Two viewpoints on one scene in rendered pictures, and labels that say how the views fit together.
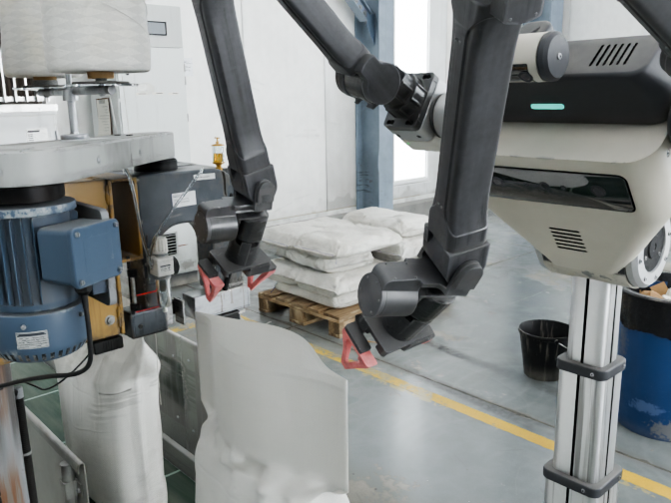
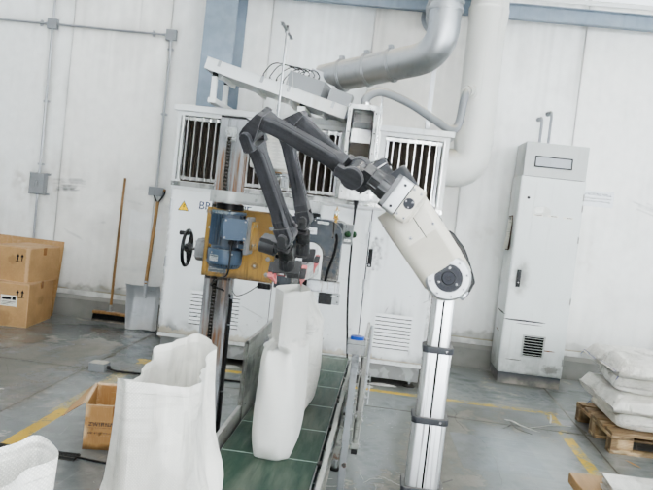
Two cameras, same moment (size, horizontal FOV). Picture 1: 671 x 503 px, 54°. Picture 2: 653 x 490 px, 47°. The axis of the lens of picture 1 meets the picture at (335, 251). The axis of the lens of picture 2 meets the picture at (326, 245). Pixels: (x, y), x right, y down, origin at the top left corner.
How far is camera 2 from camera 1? 2.36 m
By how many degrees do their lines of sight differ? 48
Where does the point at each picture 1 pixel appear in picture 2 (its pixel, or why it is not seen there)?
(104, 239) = (238, 226)
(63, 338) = (223, 261)
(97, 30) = not seen: hidden behind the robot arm
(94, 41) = not seen: hidden behind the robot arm
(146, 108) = (539, 227)
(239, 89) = (293, 178)
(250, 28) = not seen: outside the picture
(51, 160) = (230, 194)
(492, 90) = (261, 172)
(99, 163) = (256, 201)
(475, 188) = (273, 205)
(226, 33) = (289, 156)
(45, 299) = (221, 244)
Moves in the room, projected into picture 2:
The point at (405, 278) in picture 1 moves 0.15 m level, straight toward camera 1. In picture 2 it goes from (266, 238) to (230, 235)
